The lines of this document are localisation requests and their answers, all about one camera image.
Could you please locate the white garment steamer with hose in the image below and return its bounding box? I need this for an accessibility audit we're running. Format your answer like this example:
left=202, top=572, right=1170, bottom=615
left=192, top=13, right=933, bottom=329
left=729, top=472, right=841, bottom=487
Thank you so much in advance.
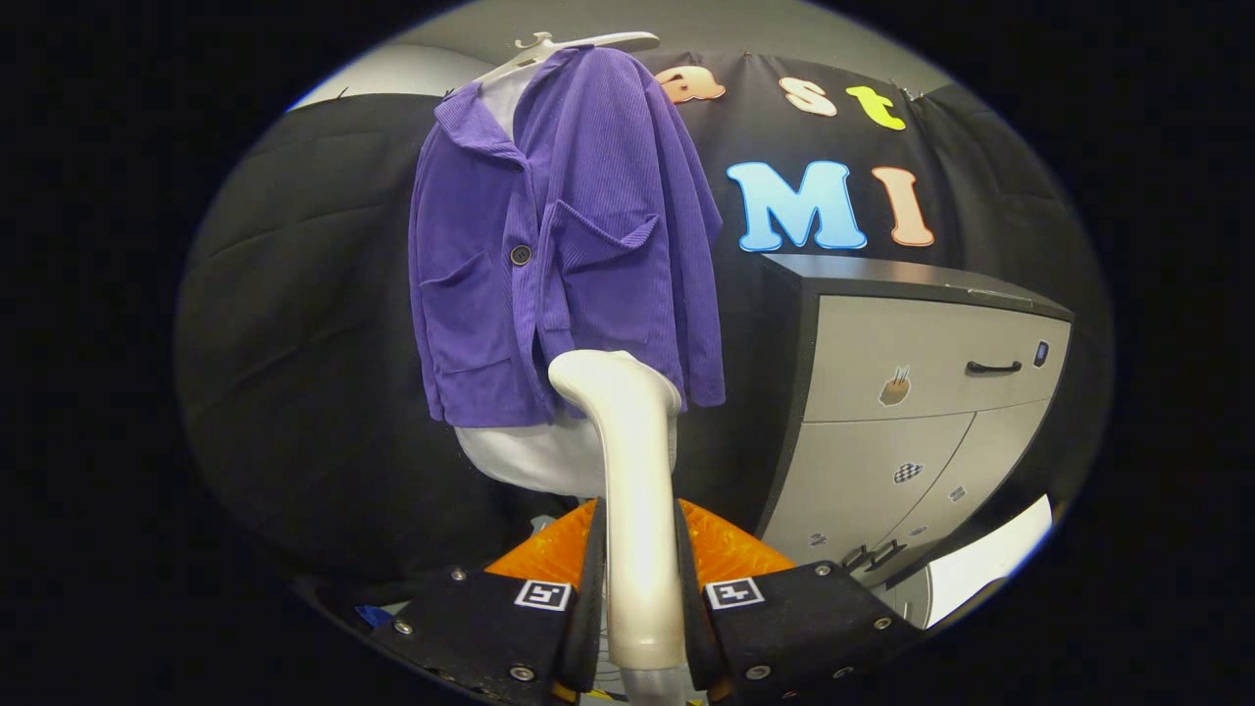
left=547, top=349, right=687, bottom=706

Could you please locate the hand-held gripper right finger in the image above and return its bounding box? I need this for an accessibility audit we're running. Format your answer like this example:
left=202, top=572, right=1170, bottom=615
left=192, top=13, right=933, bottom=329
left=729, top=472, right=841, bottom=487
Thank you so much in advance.
left=673, top=497, right=923, bottom=705

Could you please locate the white plastic clothes hanger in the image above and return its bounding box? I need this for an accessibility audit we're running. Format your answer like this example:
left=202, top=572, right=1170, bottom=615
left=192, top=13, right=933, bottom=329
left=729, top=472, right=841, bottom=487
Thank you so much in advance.
left=474, top=31, right=661, bottom=89

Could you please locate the purple corduroy jacket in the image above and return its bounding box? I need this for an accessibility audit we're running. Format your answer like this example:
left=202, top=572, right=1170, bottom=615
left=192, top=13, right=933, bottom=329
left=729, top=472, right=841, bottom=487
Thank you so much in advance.
left=408, top=44, right=728, bottom=429

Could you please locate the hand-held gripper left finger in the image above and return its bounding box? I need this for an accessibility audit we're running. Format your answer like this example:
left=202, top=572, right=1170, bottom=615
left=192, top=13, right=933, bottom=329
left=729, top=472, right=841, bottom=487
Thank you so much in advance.
left=368, top=498, right=609, bottom=705

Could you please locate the grey cabinet with dark top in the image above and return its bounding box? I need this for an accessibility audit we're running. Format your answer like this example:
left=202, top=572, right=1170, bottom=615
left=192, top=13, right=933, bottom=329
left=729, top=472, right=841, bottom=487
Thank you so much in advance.
left=755, top=253, right=1075, bottom=589

